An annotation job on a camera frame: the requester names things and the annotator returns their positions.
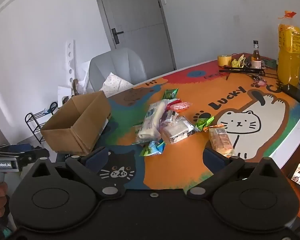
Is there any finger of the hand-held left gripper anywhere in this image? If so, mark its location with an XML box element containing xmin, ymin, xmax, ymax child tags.
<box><xmin>0</xmin><ymin>144</ymin><xmax>33</xmax><ymax>153</ymax></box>
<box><xmin>15</xmin><ymin>148</ymin><xmax>49</xmax><ymax>169</ymax></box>

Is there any blue green snack packet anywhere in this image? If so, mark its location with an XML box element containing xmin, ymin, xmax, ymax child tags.
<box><xmin>140</xmin><ymin>141</ymin><xmax>166</xmax><ymax>157</ymax></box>

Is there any long white cake packet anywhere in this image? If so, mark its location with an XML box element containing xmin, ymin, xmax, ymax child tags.
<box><xmin>136</xmin><ymin>100</ymin><xmax>169</xmax><ymax>140</ymax></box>

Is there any black shoe rack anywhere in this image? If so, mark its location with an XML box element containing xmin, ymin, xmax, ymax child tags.
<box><xmin>25</xmin><ymin>102</ymin><xmax>58</xmax><ymax>144</ymax></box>

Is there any dark green snack packet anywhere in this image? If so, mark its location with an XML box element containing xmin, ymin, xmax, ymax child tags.
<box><xmin>162</xmin><ymin>89</ymin><xmax>178</xmax><ymax>100</ymax></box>

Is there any lime green snack packet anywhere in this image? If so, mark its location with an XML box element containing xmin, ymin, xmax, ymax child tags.
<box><xmin>195</xmin><ymin>116</ymin><xmax>215</xmax><ymax>130</ymax></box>

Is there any small glass bottle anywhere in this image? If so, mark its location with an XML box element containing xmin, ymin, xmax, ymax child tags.
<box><xmin>251</xmin><ymin>40</ymin><xmax>262</xmax><ymax>69</ymax></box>

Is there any black box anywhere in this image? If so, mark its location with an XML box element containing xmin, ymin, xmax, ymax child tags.
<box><xmin>281</xmin><ymin>84</ymin><xmax>300</xmax><ymax>109</ymax></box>

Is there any dark purple snack packet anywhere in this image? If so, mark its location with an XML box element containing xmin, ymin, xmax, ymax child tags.
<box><xmin>160</xmin><ymin>110</ymin><xmax>179</xmax><ymax>128</ymax></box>

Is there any yellow toy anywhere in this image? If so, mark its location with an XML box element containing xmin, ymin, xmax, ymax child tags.
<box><xmin>231</xmin><ymin>57</ymin><xmax>245</xmax><ymax>68</ymax></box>

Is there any black door handle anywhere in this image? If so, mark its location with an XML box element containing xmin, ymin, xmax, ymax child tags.
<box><xmin>111</xmin><ymin>28</ymin><xmax>124</xmax><ymax>44</ymax></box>

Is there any black wire rack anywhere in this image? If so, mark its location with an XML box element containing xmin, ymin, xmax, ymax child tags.
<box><xmin>219</xmin><ymin>65</ymin><xmax>278</xmax><ymax>80</ymax></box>

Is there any red snack packet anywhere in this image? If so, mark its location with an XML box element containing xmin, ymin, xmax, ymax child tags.
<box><xmin>169</xmin><ymin>101</ymin><xmax>192</xmax><ymax>112</ymax></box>

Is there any clear bread packet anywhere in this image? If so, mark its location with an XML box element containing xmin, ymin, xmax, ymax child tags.
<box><xmin>161</xmin><ymin>116</ymin><xmax>199</xmax><ymax>144</ymax></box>

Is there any grey door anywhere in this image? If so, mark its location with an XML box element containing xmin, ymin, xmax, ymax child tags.
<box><xmin>91</xmin><ymin>0</ymin><xmax>177</xmax><ymax>72</ymax></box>

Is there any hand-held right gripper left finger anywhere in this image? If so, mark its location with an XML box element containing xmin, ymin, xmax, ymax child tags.
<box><xmin>30</xmin><ymin>147</ymin><xmax>127</xmax><ymax>202</ymax></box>

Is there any dotted white cushion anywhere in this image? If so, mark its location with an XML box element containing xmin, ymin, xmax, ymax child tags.
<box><xmin>99</xmin><ymin>72</ymin><xmax>133</xmax><ymax>97</ymax></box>

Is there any grey chair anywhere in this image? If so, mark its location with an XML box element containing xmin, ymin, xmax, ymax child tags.
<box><xmin>86</xmin><ymin>47</ymin><xmax>147</xmax><ymax>93</ymax></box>

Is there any orange bread packet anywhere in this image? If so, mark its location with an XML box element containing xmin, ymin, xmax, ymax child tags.
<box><xmin>204</xmin><ymin>125</ymin><xmax>235</xmax><ymax>158</ymax></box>

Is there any white foam board with holes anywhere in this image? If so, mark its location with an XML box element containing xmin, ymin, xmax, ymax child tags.
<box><xmin>64</xmin><ymin>39</ymin><xmax>75</xmax><ymax>98</ymax></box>

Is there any yellow tape roll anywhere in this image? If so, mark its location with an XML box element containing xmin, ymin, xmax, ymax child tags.
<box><xmin>217</xmin><ymin>54</ymin><xmax>232</xmax><ymax>67</ymax></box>

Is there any brown cardboard box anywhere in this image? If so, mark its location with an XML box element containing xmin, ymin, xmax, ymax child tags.
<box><xmin>40</xmin><ymin>91</ymin><xmax>112</xmax><ymax>155</ymax></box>

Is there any pink keychain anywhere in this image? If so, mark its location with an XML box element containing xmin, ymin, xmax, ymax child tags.
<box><xmin>250</xmin><ymin>76</ymin><xmax>267</xmax><ymax>88</ymax></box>

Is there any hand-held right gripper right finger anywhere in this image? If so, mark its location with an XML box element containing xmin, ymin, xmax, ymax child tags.
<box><xmin>186</xmin><ymin>147</ymin><xmax>284</xmax><ymax>202</ymax></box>

